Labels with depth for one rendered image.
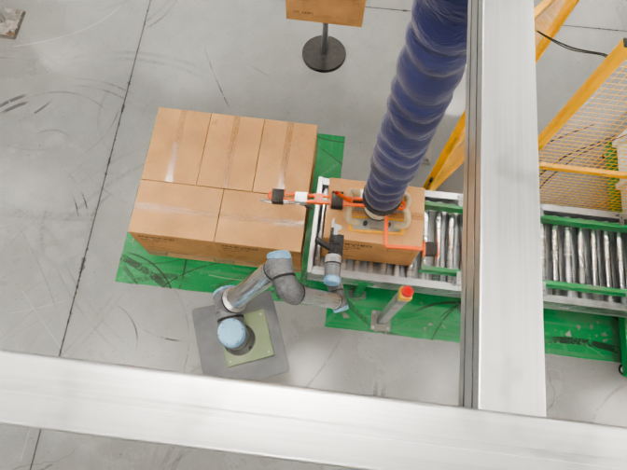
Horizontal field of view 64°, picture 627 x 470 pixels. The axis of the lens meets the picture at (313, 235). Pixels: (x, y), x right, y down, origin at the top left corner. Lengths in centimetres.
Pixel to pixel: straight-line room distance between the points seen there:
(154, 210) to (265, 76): 174
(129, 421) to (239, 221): 295
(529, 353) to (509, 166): 31
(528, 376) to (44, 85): 482
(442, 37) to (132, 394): 132
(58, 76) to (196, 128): 172
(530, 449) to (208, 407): 37
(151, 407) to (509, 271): 56
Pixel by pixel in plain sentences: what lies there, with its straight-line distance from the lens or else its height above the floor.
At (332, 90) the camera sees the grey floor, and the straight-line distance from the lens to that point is 466.
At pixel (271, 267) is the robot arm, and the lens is 241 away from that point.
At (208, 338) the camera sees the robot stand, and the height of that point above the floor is 75.
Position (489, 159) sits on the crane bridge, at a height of 305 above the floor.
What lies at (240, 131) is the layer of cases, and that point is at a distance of 382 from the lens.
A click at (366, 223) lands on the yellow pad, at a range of 302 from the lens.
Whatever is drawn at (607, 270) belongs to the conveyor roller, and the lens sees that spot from 396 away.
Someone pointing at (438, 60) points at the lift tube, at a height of 251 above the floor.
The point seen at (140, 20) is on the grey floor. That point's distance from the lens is 533.
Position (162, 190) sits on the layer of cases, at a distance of 371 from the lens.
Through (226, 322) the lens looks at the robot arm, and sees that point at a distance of 284.
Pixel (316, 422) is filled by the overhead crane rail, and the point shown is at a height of 320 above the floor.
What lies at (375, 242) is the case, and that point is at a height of 95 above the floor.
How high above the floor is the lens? 381
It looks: 71 degrees down
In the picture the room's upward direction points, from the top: 3 degrees clockwise
